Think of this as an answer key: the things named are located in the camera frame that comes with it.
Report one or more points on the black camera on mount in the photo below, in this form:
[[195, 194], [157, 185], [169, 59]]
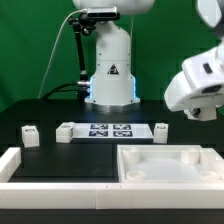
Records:
[[103, 13]]

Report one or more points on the white U-shaped fence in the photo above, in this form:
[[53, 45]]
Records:
[[103, 195]]

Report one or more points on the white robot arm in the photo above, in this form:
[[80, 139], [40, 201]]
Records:
[[112, 87]]

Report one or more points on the white square tabletop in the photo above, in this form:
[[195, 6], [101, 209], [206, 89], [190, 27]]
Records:
[[169, 164]]

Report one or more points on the white tag base sheet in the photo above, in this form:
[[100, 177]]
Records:
[[112, 131]]

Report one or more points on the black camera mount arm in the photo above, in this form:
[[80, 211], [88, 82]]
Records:
[[80, 43]]

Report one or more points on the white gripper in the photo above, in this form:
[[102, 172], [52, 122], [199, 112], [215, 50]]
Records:
[[200, 84]]

